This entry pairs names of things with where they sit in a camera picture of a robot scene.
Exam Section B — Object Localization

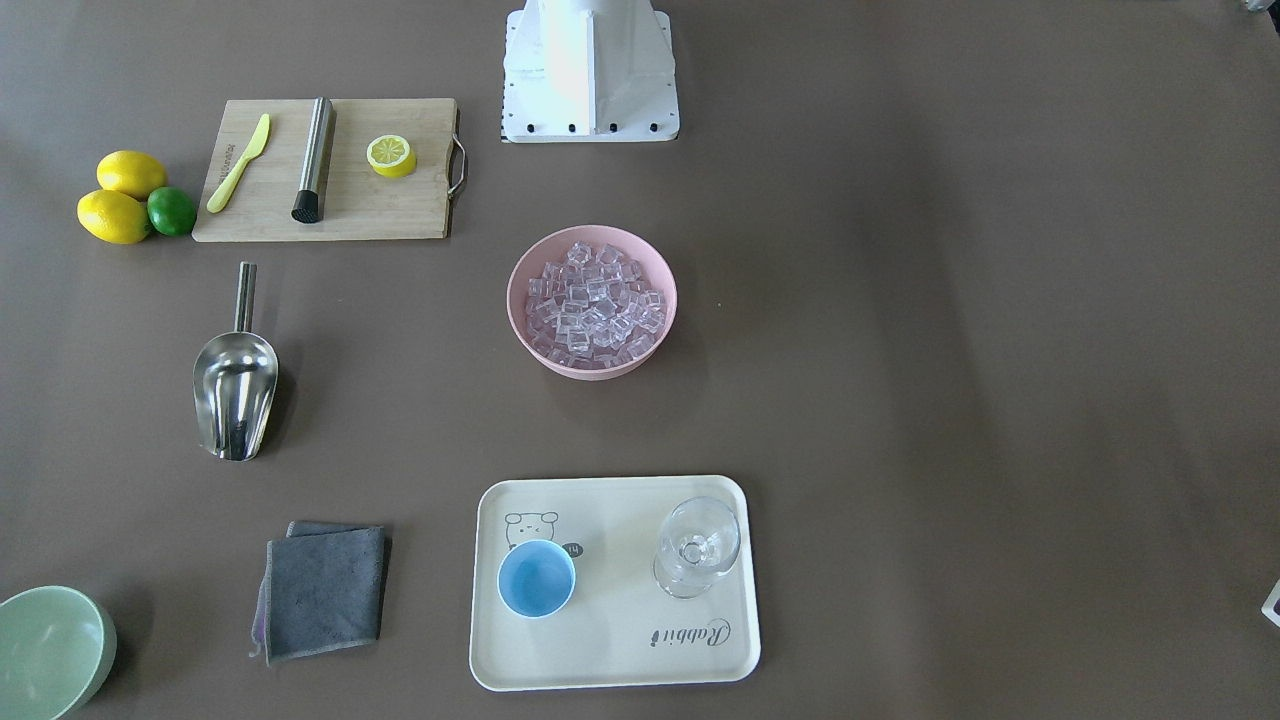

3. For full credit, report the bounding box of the pink bowl of ice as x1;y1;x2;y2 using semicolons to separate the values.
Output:
507;225;678;380

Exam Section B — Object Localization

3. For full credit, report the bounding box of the steel ice scoop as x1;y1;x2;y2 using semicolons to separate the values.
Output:
193;263;280;462

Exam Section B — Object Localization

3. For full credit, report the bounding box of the blue cup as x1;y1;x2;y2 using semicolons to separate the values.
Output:
497;539;577;619

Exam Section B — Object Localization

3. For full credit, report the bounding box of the clear wine glass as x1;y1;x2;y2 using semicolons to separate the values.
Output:
652;496;742;600

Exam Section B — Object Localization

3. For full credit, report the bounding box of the cream serving tray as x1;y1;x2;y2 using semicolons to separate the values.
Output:
468;475;762;692

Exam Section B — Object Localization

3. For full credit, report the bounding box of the bamboo cutting board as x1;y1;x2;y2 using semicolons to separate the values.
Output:
193;97;466;243

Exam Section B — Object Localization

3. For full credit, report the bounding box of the half lemon slice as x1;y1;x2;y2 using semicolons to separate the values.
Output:
366;135;417;179

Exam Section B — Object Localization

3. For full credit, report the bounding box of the grey folded cloth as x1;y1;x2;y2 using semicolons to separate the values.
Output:
250;520;390;666

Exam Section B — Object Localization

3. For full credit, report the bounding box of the yellow plastic knife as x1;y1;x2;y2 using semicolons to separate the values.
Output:
205;113;271;214

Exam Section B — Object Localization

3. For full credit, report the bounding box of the green lime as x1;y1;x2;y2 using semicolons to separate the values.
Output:
146;186;198;237

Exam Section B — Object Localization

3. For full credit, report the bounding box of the yellow lemon lower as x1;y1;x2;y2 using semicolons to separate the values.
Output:
76;190;152;245

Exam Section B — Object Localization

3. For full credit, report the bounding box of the yellow lemon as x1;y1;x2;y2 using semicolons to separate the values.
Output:
96;150;168;202
76;190;152;245

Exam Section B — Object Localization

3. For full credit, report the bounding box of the yellow lemon upper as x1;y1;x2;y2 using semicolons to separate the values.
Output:
96;150;168;202

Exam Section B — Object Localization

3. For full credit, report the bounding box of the mint green bowl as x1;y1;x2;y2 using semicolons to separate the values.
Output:
1;585;116;719

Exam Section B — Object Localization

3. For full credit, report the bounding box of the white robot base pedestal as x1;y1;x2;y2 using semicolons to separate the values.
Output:
500;1;681;143

